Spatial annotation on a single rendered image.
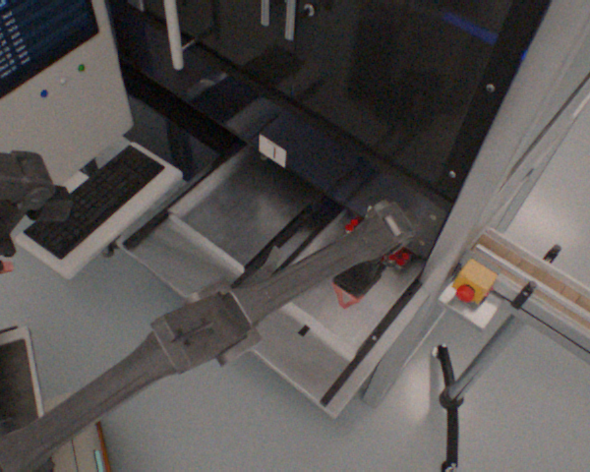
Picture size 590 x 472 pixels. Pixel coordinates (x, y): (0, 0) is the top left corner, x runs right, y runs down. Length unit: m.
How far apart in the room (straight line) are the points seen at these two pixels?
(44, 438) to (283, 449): 1.42
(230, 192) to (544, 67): 0.91
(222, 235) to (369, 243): 0.64
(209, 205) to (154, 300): 0.94
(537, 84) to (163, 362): 0.69
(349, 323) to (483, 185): 0.47
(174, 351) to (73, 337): 1.71
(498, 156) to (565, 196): 2.00
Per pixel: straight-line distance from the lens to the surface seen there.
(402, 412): 2.33
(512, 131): 1.09
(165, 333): 0.78
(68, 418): 0.88
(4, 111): 1.57
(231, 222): 1.57
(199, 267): 1.50
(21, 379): 1.28
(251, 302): 0.85
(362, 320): 1.45
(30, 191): 1.09
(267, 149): 1.55
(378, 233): 1.00
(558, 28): 0.98
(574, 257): 2.92
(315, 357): 1.39
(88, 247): 1.67
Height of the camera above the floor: 2.16
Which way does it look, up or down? 57 degrees down
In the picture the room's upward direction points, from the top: 7 degrees clockwise
